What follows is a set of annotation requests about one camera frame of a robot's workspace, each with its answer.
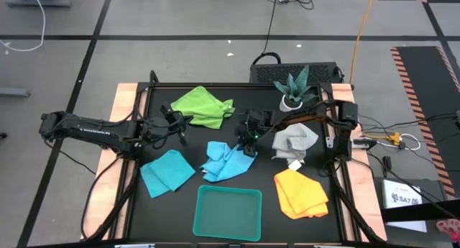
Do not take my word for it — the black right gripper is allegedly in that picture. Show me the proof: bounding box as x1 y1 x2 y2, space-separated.
235 110 269 158

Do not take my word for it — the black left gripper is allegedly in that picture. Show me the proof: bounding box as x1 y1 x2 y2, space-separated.
160 101 193 146

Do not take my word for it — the light blue microfiber towel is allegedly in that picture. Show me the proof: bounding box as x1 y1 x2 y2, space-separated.
199 140 258 183

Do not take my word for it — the green microfiber towel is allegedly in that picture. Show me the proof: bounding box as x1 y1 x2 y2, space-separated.
170 85 236 130

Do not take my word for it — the teal microfiber towel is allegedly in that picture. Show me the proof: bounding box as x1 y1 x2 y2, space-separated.
139 149 197 199

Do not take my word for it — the grey microfiber towel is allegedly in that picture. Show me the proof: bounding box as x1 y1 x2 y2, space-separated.
271 122 320 173

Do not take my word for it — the orange microfiber towel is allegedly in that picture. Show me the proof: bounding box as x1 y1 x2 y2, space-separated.
273 167 330 220

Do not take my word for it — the white plant pot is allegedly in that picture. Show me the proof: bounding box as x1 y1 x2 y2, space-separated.
279 93 305 113

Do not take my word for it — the teal plastic tray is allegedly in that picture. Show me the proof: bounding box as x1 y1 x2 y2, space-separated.
192 184 263 242

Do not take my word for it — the green artificial plant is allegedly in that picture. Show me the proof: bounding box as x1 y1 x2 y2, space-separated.
272 64 320 104

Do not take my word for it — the black computer case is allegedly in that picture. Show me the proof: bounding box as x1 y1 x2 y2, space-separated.
249 62 342 84

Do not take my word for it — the black table clamp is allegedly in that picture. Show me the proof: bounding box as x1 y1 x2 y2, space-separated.
351 137 378 150

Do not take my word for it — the yellow power splitter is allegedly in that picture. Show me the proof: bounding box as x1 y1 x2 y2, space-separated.
362 132 403 147

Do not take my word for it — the white paper box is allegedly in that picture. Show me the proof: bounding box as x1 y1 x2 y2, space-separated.
380 178 428 234

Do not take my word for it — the grey floor bar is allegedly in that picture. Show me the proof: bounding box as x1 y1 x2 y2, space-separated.
0 87 32 98

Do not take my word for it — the black beam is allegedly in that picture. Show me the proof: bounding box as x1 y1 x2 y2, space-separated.
379 199 460 223

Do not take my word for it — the grey desk foot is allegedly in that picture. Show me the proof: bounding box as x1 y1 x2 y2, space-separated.
5 0 73 9

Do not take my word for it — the pink patterned object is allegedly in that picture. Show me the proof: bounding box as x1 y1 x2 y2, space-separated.
436 219 460 244

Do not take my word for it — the black aluminium table frame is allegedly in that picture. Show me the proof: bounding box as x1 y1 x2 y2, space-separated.
109 81 387 244

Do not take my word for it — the black corrugated cable sleeve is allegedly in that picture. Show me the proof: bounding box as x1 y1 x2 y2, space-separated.
80 156 141 242
328 161 387 244

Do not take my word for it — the black computer power cable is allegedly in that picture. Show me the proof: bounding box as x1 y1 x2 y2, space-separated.
251 0 282 65

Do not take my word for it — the white floor cable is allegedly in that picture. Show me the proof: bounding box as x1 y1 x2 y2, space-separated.
0 0 47 53

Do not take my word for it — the yellow extension cable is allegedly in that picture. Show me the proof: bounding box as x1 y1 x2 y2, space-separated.
349 0 377 84

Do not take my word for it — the black cable bundle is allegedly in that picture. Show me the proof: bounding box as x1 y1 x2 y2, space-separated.
357 112 460 134

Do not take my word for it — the long black floor cable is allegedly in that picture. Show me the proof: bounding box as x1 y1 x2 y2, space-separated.
366 151 460 220

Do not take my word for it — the white looped cable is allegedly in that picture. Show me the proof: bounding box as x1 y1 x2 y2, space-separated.
377 132 422 151

